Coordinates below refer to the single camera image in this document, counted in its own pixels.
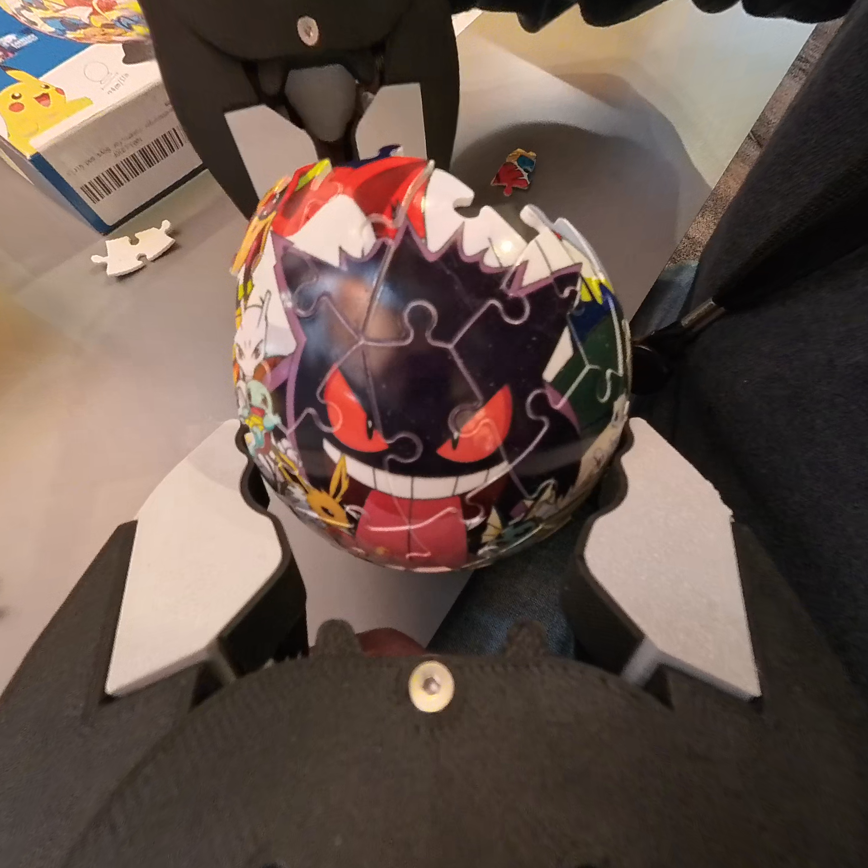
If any single white puzzle piece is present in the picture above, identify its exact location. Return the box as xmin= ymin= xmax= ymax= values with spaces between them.
xmin=91 ymin=220 xmax=176 ymax=278

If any colourful puzzle ball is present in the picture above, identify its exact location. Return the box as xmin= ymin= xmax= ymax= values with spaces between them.
xmin=231 ymin=155 xmax=635 ymax=574

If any person's right forearm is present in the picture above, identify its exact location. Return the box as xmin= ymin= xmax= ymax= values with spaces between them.
xmin=471 ymin=0 xmax=857 ymax=29

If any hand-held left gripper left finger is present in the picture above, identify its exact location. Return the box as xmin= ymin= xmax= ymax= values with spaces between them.
xmin=104 ymin=420 xmax=309 ymax=697

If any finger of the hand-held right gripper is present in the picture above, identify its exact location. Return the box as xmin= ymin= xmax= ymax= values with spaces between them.
xmin=226 ymin=102 xmax=333 ymax=212
xmin=349 ymin=80 xmax=436 ymax=167

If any small red colourful puzzle piece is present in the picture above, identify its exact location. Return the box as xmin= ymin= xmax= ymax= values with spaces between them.
xmin=491 ymin=149 xmax=538 ymax=198

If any blue puzzle box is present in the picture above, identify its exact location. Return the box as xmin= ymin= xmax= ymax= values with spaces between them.
xmin=0 ymin=0 xmax=206 ymax=235

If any person's left hand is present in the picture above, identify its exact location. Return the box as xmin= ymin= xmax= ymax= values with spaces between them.
xmin=354 ymin=629 xmax=427 ymax=659

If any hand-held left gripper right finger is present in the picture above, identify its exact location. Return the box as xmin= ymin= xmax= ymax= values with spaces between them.
xmin=561 ymin=417 xmax=762 ymax=699

